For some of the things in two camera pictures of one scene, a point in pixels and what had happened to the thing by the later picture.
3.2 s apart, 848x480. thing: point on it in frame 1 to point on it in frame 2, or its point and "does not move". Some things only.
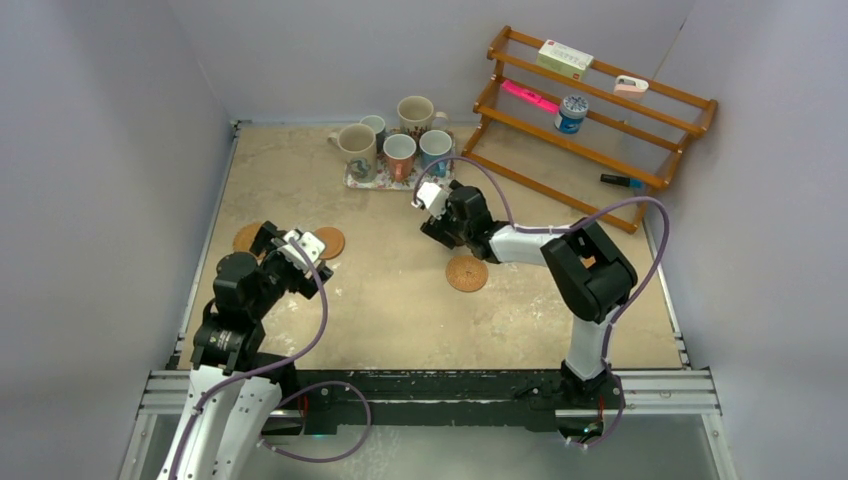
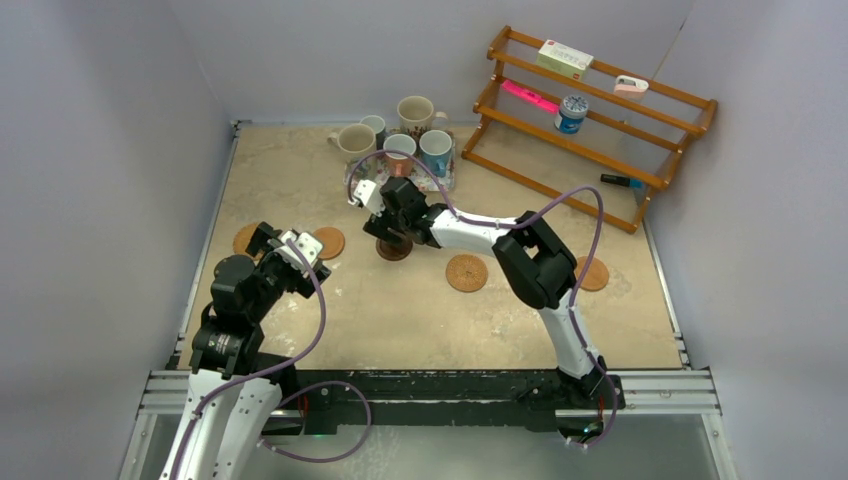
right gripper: (438, 234) to (383, 230)
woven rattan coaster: (466, 274) does not move
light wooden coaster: (334, 241) does not move
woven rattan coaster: (243, 237) does not move
